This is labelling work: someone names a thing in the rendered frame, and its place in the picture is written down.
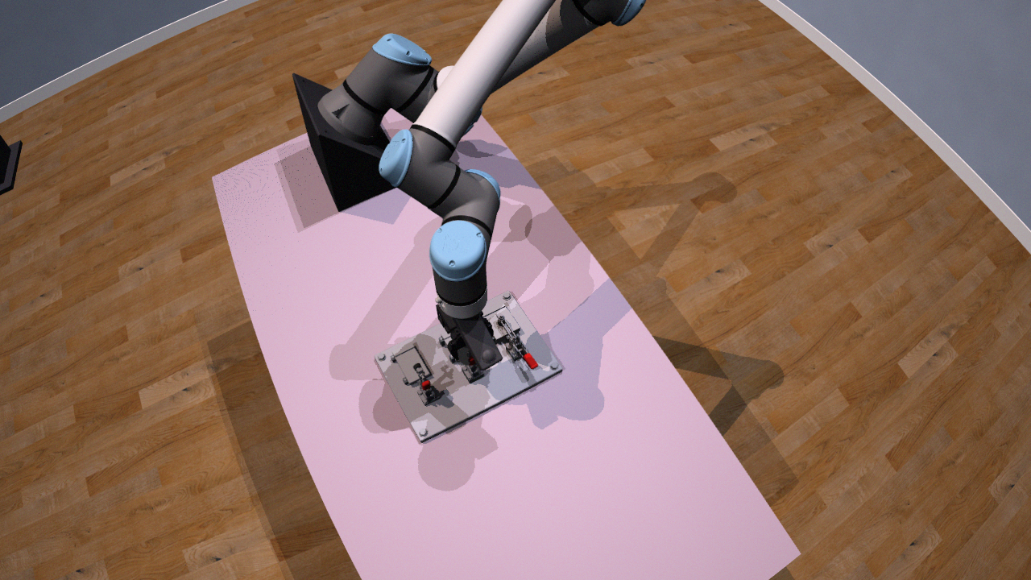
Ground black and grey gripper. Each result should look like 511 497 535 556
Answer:
436 304 494 366

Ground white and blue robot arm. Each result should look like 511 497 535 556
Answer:
318 0 646 371

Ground grey toggle clamp with red handle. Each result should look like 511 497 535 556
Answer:
496 313 538 369
462 351 484 383

